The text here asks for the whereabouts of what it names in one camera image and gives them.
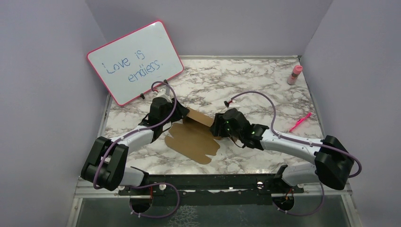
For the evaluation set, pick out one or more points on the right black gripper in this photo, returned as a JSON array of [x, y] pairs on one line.
[[219, 120]]

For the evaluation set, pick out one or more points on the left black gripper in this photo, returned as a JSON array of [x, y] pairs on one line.
[[180, 112]]

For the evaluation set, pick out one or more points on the brown cardboard box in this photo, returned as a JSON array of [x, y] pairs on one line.
[[192, 138]]

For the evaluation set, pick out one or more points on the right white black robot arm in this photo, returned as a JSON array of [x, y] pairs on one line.
[[327, 160]]

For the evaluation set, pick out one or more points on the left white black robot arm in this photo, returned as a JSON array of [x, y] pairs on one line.
[[105, 166]]

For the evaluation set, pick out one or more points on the pink framed whiteboard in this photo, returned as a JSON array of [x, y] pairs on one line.
[[130, 64]]

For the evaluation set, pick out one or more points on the pink marker pen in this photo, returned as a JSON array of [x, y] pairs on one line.
[[300, 121]]

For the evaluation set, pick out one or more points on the pink glitter bottle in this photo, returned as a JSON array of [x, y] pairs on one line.
[[294, 74]]

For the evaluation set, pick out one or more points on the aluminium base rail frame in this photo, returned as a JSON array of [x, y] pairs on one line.
[[236, 175]]

